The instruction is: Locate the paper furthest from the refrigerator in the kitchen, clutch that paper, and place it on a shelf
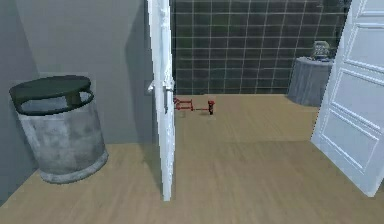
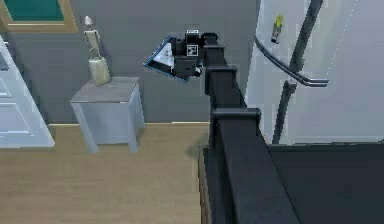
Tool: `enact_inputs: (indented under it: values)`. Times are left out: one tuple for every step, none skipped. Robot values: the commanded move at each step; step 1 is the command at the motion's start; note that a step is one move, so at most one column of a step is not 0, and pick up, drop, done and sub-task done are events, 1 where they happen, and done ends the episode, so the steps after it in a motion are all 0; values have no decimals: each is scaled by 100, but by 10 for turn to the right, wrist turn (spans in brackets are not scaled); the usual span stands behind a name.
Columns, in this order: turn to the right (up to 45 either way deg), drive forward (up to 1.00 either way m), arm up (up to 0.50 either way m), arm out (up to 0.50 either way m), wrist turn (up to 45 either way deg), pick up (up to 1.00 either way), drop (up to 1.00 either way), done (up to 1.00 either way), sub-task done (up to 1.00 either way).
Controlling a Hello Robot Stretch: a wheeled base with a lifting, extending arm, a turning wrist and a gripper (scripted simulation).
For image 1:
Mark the white panelled room door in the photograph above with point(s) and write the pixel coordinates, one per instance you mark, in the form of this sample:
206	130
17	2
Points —
356	100

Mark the grey checked object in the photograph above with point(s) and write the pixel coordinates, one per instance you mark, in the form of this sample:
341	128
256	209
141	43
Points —
320	50

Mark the grey round table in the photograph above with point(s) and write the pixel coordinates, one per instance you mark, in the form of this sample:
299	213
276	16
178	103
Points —
308	81

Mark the grey bin with black lid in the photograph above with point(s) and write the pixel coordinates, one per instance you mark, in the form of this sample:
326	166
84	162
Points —
63	140

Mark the red dumbbell rack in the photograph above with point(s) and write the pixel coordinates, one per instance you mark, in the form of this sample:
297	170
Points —
193	106

